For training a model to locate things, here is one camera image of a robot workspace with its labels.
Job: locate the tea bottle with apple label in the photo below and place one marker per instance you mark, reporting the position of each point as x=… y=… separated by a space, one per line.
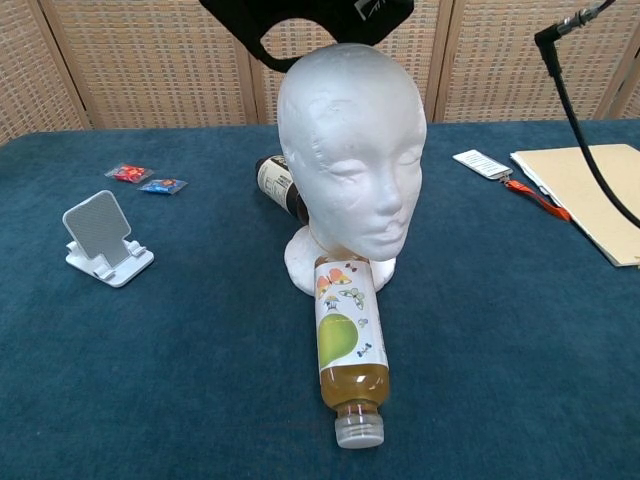
x=350 y=345

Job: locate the wicker folding screen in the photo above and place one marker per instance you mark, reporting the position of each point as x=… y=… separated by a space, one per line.
x=150 y=60

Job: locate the white foam mannequin head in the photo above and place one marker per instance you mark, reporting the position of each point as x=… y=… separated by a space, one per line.
x=350 y=130

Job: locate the white badge card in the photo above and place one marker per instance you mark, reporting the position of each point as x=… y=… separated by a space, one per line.
x=481 y=163

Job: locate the black baseball cap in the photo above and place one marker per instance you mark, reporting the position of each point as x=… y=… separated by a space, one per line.
x=310 y=12

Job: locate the blue candy packet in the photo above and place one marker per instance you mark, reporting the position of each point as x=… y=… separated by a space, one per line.
x=162 y=186

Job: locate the red candy packet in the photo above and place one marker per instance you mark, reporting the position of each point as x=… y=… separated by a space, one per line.
x=129 y=173

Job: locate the blue felt table cover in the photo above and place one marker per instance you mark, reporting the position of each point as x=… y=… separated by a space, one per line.
x=200 y=350

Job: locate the white phone stand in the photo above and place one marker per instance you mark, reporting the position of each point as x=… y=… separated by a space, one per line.
x=97 y=230

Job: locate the beige paper folder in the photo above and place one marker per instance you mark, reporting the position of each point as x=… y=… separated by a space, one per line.
x=565 y=190

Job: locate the dark bottle with white label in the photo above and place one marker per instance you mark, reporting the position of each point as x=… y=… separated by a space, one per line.
x=275 y=182

